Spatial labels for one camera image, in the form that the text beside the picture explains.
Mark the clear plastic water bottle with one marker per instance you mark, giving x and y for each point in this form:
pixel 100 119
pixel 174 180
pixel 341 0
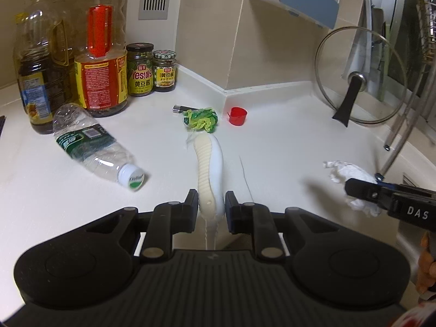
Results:
pixel 92 146

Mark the oil bottle yellow cap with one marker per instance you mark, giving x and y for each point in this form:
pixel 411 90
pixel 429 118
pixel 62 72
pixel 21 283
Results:
pixel 20 18

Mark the red plastic cap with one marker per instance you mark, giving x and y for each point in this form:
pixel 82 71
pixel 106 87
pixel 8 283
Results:
pixel 237 115

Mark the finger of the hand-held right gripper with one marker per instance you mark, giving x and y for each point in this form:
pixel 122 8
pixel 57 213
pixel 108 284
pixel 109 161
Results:
pixel 408 190
pixel 364 190

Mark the glass pot lid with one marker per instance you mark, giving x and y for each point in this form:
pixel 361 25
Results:
pixel 351 102

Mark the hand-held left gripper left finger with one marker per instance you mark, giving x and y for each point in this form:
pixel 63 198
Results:
pixel 192 211

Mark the clear oil bottle gold cap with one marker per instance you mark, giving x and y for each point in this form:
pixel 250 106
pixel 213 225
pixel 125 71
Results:
pixel 64 41

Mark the large sauce jar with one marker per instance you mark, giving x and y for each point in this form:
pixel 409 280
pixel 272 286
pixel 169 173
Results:
pixel 139 71

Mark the person's right hand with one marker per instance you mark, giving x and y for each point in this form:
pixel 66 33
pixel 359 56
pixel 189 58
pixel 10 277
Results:
pixel 429 262

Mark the black gas stove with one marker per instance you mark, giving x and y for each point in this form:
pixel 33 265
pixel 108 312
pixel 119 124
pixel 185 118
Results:
pixel 2 124

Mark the metal dish rack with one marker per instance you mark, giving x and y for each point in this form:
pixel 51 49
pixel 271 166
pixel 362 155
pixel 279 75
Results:
pixel 397 133

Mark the red white patterned clothing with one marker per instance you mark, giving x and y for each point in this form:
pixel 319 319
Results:
pixel 417 318

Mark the black silver lighter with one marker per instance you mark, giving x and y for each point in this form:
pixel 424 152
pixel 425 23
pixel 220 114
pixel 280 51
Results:
pixel 180 109

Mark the green yellow mesh net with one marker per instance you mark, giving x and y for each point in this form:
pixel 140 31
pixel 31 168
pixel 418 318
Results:
pixel 201 121

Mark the white tissue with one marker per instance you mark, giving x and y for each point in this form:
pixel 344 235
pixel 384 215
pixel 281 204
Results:
pixel 344 172

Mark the dark oil bottle blue label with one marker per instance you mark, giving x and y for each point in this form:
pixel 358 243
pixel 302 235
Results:
pixel 35 92

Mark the small sauce jar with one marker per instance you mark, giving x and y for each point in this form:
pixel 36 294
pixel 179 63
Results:
pixel 164 71

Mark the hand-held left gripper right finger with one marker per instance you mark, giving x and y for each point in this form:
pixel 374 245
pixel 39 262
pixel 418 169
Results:
pixel 231 211

